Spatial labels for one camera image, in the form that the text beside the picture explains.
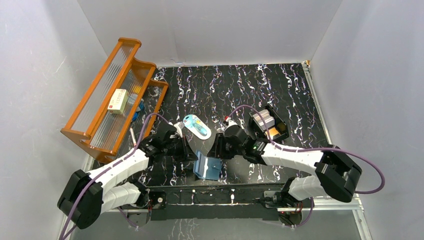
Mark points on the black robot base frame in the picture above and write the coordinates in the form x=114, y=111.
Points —
x=232, y=201

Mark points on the blue item on shelf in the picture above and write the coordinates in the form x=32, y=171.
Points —
x=140, y=108

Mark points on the stack of credit cards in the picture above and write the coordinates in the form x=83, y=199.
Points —
x=264, y=119

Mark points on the blue leather card holder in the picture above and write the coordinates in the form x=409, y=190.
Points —
x=207, y=168

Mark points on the pink pen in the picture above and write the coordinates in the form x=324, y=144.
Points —
x=132, y=134

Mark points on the orange wooden shelf rack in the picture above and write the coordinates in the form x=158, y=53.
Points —
x=92, y=127

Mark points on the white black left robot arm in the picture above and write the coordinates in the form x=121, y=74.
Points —
x=87, y=195

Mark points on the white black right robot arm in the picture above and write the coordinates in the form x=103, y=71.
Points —
x=331, y=172

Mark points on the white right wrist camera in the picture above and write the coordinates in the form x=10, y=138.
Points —
x=228, y=122

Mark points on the blue oval blister package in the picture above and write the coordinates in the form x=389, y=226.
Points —
x=195, y=125

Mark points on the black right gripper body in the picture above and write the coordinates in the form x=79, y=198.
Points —
x=229, y=151

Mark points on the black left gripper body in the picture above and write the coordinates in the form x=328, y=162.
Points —
x=182, y=149

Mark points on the white medicine box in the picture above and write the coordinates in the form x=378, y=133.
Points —
x=118, y=101

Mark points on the black card storage box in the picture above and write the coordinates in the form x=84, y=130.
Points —
x=278, y=133

